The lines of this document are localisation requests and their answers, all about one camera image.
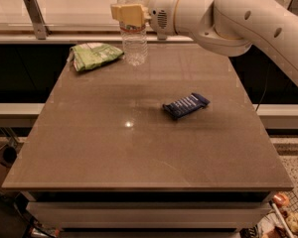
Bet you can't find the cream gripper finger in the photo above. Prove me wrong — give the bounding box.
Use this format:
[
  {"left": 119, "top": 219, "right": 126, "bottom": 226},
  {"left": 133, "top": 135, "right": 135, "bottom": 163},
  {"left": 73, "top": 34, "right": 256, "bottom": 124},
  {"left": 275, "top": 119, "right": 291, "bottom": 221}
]
[{"left": 110, "top": 4, "right": 151, "bottom": 27}]

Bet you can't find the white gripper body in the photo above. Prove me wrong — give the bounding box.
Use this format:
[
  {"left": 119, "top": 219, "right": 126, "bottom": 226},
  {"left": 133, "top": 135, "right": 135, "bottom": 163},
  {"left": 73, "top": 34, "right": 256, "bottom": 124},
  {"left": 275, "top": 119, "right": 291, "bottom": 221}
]
[{"left": 148, "top": 0, "right": 179, "bottom": 36}]

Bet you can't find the clear plastic water bottle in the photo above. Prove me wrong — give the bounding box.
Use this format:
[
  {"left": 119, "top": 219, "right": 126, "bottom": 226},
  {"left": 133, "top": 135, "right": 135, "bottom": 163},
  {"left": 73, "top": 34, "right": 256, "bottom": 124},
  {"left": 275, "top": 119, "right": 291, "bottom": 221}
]
[{"left": 117, "top": 0, "right": 148, "bottom": 66}]

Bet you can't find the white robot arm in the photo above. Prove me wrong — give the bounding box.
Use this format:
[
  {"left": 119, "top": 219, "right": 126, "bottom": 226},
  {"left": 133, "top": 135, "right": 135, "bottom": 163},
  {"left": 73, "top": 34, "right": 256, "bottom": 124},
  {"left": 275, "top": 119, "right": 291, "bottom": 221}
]
[{"left": 111, "top": 0, "right": 298, "bottom": 87}]

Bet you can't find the green jalapeno chip bag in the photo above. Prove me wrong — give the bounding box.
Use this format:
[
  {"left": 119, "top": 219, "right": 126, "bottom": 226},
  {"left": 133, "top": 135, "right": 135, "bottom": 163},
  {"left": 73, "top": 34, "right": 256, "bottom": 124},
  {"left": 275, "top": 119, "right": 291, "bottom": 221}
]
[{"left": 68, "top": 43, "right": 123, "bottom": 72}]

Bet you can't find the blue snack bar wrapper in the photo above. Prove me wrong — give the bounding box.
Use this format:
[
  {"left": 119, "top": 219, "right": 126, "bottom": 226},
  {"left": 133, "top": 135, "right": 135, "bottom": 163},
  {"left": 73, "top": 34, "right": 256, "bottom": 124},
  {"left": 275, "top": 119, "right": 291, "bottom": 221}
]
[{"left": 162, "top": 93, "right": 210, "bottom": 120}]

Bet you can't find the middle metal railing bracket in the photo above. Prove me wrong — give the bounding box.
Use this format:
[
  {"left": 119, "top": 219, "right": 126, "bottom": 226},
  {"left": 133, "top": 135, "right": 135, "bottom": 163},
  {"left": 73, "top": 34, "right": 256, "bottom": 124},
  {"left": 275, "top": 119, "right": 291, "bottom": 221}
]
[{"left": 157, "top": 33, "right": 168, "bottom": 41}]

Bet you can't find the metal railing bracket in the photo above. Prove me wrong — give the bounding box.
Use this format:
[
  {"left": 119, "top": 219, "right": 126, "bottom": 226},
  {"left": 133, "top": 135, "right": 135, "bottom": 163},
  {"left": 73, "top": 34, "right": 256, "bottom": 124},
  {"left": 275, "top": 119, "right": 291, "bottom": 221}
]
[
  {"left": 23, "top": 0, "right": 49, "bottom": 40},
  {"left": 287, "top": 0, "right": 298, "bottom": 16},
  {"left": 157, "top": 33, "right": 168, "bottom": 41}
]

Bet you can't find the left metal railing bracket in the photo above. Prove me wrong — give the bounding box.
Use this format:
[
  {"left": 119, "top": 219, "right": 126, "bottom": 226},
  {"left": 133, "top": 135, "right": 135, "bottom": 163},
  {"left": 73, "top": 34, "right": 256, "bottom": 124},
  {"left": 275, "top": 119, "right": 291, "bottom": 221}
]
[{"left": 23, "top": 0, "right": 49, "bottom": 40}]

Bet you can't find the right metal railing bracket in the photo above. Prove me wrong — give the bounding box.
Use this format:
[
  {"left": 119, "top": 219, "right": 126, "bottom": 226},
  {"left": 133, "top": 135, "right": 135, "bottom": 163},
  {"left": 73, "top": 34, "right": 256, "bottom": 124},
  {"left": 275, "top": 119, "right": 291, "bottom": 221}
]
[{"left": 287, "top": 0, "right": 298, "bottom": 16}]

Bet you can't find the wire basket with items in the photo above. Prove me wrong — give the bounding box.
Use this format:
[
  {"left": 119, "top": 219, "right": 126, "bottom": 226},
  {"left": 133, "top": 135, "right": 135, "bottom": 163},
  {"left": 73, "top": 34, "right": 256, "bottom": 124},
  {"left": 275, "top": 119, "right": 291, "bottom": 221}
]
[{"left": 254, "top": 191, "right": 298, "bottom": 238}]

